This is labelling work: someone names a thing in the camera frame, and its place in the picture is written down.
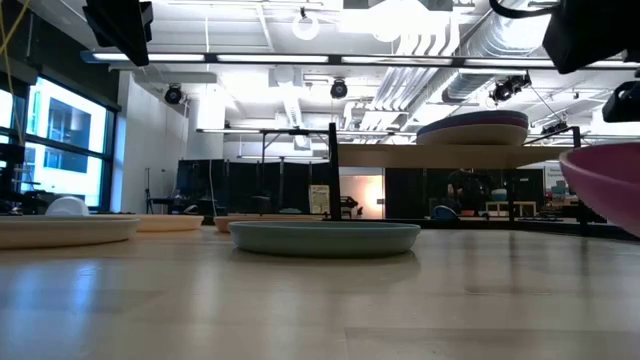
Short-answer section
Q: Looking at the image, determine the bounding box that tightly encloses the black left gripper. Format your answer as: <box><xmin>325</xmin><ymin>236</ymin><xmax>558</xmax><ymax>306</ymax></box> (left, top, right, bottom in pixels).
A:
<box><xmin>82</xmin><ymin>0</ymin><xmax>154</xmax><ymax>68</ymax></box>

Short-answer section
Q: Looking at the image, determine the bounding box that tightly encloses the magenta plate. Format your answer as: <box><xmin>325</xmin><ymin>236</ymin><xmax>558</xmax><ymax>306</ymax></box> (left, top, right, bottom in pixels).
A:
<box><xmin>417</xmin><ymin>116</ymin><xmax>530</xmax><ymax>137</ymax></box>

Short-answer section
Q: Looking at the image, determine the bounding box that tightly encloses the blue chair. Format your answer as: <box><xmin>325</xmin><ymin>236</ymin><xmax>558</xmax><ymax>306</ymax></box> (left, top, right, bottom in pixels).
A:
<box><xmin>431</xmin><ymin>204</ymin><xmax>460</xmax><ymax>221</ymax></box>

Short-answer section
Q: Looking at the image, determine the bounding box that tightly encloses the white low table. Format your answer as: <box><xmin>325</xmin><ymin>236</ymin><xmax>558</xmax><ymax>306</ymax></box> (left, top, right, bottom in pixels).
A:
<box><xmin>483</xmin><ymin>199</ymin><xmax>539</xmax><ymax>219</ymax></box>

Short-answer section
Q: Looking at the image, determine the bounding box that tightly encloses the black background rig frame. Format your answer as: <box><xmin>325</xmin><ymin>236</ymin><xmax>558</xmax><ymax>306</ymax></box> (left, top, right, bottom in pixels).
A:
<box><xmin>197</xmin><ymin>127</ymin><xmax>331</xmax><ymax>216</ymax></box>

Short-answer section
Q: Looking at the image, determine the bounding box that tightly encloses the long LED light bar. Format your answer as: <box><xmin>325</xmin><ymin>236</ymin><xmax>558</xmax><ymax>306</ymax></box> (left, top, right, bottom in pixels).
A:
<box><xmin>79</xmin><ymin>49</ymin><xmax>640</xmax><ymax>70</ymax></box>

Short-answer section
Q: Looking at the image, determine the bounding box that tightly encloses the white dome object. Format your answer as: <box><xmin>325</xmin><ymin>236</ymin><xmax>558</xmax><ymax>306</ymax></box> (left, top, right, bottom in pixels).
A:
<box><xmin>44</xmin><ymin>195</ymin><xmax>91</xmax><ymax>217</ymax></box>

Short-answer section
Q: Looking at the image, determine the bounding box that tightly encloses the silver ventilation duct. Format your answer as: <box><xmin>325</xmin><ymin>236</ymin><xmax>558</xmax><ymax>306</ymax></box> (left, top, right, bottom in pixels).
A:
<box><xmin>442</xmin><ymin>0</ymin><xmax>556</xmax><ymax>104</ymax></box>

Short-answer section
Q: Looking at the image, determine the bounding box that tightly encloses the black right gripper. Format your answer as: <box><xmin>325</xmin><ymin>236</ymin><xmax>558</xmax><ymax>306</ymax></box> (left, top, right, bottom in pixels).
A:
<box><xmin>542</xmin><ymin>0</ymin><xmax>640</xmax><ymax>124</ymax></box>

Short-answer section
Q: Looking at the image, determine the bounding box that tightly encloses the metal dish rack frame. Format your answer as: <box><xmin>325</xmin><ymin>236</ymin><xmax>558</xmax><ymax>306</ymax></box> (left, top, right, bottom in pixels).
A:
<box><xmin>319</xmin><ymin>215</ymin><xmax>640</xmax><ymax>242</ymax></box>

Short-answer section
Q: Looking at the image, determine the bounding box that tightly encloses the wooden shelf with black legs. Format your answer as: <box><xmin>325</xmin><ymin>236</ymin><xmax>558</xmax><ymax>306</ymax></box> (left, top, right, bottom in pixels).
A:
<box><xmin>327</xmin><ymin>122</ymin><xmax>591</xmax><ymax>237</ymax></box>

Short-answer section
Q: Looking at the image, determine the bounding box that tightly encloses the pink plate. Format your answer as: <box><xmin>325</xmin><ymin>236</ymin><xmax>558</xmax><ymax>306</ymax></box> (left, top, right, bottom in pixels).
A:
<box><xmin>558</xmin><ymin>142</ymin><xmax>640</xmax><ymax>239</ymax></box>

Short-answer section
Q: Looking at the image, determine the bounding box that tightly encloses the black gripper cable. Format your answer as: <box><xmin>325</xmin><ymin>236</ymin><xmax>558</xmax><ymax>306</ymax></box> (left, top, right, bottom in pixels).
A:
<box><xmin>488</xmin><ymin>0</ymin><xmax>551</xmax><ymax>20</ymax></box>

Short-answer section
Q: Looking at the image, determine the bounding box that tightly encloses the black equipment stand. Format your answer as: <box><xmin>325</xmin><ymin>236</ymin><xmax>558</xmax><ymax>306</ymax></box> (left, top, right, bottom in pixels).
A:
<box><xmin>0</xmin><ymin>142</ymin><xmax>26</xmax><ymax>216</ymax></box>

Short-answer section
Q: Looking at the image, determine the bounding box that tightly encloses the black partition panel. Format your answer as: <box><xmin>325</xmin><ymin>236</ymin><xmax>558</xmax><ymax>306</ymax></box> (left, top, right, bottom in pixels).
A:
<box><xmin>174</xmin><ymin>158</ymin><xmax>331</xmax><ymax>216</ymax></box>
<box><xmin>384</xmin><ymin>167</ymin><xmax>546</xmax><ymax>217</ymax></box>

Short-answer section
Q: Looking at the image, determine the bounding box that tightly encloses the slate blue plate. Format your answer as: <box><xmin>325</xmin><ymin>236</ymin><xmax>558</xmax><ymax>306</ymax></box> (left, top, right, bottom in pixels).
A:
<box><xmin>417</xmin><ymin>109</ymin><xmax>530</xmax><ymax>135</ymax></box>

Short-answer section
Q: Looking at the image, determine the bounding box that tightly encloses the small yellow sign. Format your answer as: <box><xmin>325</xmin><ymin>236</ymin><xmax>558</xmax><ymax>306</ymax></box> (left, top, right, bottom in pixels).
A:
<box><xmin>307</xmin><ymin>184</ymin><xmax>331</xmax><ymax>216</ymax></box>

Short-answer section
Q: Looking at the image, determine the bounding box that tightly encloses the yellow hanging cable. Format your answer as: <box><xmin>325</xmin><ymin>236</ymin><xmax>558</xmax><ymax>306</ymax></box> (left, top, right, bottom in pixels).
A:
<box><xmin>0</xmin><ymin>0</ymin><xmax>32</xmax><ymax>146</ymax></box>

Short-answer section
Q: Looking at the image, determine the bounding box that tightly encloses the person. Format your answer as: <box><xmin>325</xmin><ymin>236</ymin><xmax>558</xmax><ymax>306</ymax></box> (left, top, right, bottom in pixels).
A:
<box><xmin>446</xmin><ymin>168</ymin><xmax>489</xmax><ymax>217</ymax></box>

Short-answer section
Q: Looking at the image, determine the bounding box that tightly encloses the salmon plate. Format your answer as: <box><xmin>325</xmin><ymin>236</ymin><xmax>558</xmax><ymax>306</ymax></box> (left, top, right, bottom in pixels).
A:
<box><xmin>213</xmin><ymin>213</ymin><xmax>326</xmax><ymax>234</ymax></box>

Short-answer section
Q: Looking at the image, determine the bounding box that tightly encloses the cream plate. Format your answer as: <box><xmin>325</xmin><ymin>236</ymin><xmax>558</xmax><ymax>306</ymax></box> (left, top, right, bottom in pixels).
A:
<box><xmin>0</xmin><ymin>214</ymin><xmax>141</xmax><ymax>250</ymax></box>
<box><xmin>132</xmin><ymin>214</ymin><xmax>205</xmax><ymax>233</ymax></box>

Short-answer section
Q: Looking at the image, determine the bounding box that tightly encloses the large window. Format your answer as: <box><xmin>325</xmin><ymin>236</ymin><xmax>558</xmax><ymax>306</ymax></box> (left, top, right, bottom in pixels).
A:
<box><xmin>0</xmin><ymin>74</ymin><xmax>120</xmax><ymax>214</ymax></box>

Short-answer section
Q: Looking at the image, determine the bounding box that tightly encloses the white poster sign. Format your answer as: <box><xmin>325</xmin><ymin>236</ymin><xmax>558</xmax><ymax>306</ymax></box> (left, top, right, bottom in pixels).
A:
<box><xmin>543</xmin><ymin>164</ymin><xmax>569</xmax><ymax>196</ymax></box>

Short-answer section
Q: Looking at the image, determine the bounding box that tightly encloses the teal plate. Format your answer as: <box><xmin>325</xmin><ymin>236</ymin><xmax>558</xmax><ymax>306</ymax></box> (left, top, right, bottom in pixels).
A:
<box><xmin>228</xmin><ymin>221</ymin><xmax>422</xmax><ymax>259</ymax></box>

